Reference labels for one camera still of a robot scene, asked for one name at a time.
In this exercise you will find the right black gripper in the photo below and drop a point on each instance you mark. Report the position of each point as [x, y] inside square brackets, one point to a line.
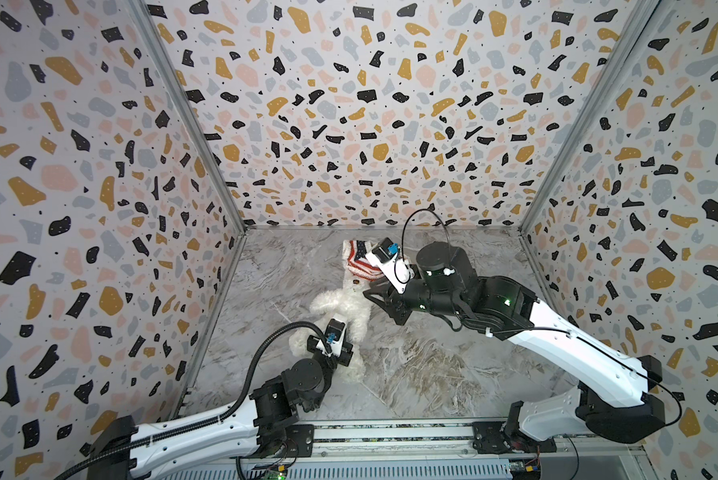
[396, 302]

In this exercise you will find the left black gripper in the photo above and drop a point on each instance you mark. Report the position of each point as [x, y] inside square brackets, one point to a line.
[347, 353]

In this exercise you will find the white plush teddy bear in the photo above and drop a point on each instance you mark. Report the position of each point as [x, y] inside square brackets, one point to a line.
[347, 304]

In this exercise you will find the red white striped knit sweater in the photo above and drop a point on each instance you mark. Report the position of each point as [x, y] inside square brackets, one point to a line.
[355, 261]

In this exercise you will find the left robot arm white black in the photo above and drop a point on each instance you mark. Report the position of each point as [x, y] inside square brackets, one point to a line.
[258, 427]

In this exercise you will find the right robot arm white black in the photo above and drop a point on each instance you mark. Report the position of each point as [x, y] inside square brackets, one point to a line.
[612, 398]

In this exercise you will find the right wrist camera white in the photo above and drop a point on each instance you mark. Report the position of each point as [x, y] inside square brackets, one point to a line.
[387, 257]

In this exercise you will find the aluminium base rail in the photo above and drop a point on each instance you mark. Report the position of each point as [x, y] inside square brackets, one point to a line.
[418, 438]

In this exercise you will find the white slotted cable duct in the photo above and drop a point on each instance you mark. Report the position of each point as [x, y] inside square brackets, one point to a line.
[417, 469]

